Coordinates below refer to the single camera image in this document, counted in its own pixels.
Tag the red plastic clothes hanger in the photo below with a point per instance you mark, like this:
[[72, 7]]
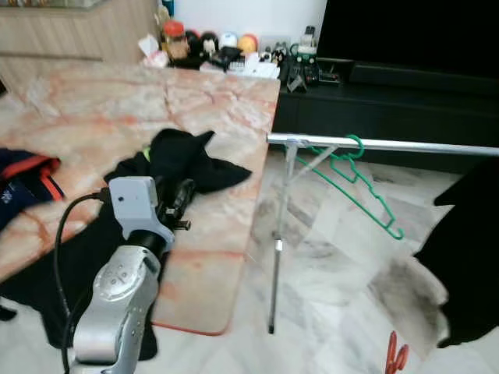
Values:
[[394, 358]]

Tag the green plastic clothes hanger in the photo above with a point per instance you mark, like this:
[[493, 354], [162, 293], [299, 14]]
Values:
[[394, 232]]

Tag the black garment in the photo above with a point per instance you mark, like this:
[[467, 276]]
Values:
[[179, 156]]

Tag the black pouch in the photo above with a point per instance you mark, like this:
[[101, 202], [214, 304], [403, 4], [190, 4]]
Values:
[[226, 58]]

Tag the navy garment with orange trim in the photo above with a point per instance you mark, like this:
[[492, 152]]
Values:
[[27, 191]]

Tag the white tissue pack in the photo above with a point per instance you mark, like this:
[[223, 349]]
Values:
[[153, 53]]

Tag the white paper stack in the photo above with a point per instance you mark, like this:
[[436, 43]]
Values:
[[261, 70]]

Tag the red-lidded brown jar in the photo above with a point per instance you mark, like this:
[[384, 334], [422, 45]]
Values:
[[175, 43]]

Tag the black white round toy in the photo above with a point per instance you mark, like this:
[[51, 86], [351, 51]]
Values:
[[209, 40]]

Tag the white blue round toy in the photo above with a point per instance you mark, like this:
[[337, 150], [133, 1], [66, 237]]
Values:
[[228, 40]]

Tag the orange yellow round toy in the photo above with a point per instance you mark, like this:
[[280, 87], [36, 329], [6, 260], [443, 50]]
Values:
[[248, 44]]

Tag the black phone stand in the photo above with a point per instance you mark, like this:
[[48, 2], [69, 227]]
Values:
[[300, 74]]

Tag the black printed T-shirt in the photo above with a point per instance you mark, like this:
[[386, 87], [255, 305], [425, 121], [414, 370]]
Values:
[[468, 257]]

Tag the light wood cabinet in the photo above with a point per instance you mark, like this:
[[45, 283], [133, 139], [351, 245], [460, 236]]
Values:
[[70, 27]]

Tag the black TV cabinet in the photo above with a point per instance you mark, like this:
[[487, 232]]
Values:
[[390, 113]]

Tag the black television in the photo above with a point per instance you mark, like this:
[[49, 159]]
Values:
[[405, 31]]

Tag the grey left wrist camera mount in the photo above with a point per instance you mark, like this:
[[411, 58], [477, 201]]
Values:
[[132, 201]]

